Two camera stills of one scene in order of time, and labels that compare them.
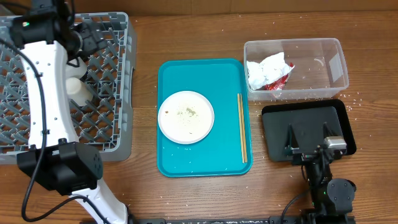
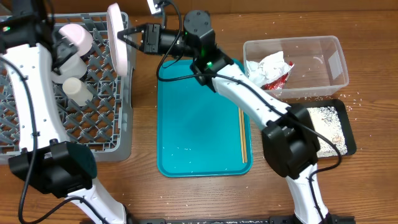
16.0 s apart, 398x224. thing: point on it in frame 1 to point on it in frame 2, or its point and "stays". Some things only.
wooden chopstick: x=244 y=129 stays
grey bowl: x=78 y=72 stays
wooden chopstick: x=240 y=128 stays
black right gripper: x=302 y=155 to x=147 y=38
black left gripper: x=92 y=44 to x=66 y=49
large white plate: x=186 y=117 to x=118 y=48
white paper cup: x=78 y=91 stays
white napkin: x=266 y=71 stays
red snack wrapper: x=278 y=84 stays
